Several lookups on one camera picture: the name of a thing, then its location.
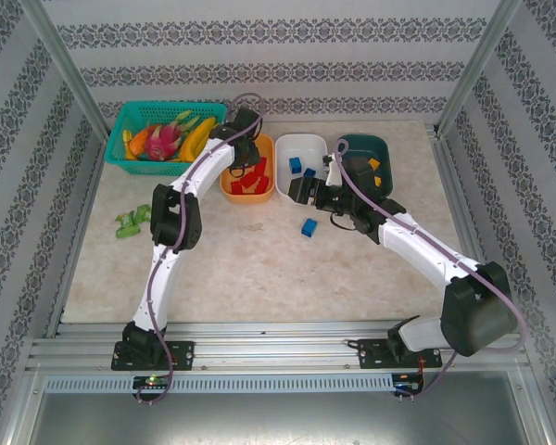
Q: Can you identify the orange plastic container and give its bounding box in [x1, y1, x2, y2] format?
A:
[220, 133, 277, 206]

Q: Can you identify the dark teal plastic container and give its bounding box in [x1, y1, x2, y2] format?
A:
[336, 133, 396, 198]

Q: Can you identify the white plastic container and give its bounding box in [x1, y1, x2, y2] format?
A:
[274, 133, 328, 201]

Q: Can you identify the yellow banana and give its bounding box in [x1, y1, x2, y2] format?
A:
[184, 122, 222, 163]
[179, 116, 218, 159]

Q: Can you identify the teal plastic basket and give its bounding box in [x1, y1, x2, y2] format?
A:
[104, 100, 229, 178]

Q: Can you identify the pink dragon fruit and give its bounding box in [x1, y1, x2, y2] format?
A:
[143, 109, 200, 162]

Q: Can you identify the orange toy fruit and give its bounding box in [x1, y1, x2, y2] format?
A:
[128, 127, 150, 157]

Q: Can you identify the green leafy toy vegetable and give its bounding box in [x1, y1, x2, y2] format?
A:
[115, 210, 140, 240]

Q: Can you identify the left small circuit board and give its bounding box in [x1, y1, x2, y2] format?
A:
[133, 375, 172, 389]

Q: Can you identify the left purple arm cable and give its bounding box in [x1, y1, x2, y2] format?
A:
[136, 92, 267, 407]

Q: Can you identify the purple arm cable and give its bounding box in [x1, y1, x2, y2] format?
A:
[335, 138, 528, 404]
[136, 92, 267, 407]

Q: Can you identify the thin black right gripper cable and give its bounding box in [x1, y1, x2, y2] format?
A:
[328, 212, 359, 232]

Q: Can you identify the aluminium mounting rail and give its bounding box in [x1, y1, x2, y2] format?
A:
[27, 321, 524, 372]

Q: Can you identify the right aluminium frame post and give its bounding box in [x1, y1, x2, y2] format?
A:
[436, 0, 524, 136]

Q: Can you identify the aluminium frame post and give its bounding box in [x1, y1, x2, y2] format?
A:
[436, 0, 524, 136]
[18, 0, 111, 136]

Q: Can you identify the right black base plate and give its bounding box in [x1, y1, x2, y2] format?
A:
[357, 337, 444, 370]

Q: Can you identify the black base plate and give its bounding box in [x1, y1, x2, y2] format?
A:
[110, 341, 196, 372]
[357, 337, 444, 370]

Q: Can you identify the slotted grey cable duct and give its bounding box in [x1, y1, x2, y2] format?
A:
[44, 373, 395, 393]

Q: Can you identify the left aluminium frame post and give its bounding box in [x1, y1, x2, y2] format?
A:
[18, 0, 111, 136]

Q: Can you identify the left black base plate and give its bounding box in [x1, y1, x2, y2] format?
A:
[110, 341, 196, 372]

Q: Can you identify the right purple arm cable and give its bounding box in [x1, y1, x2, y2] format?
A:
[335, 138, 528, 404]

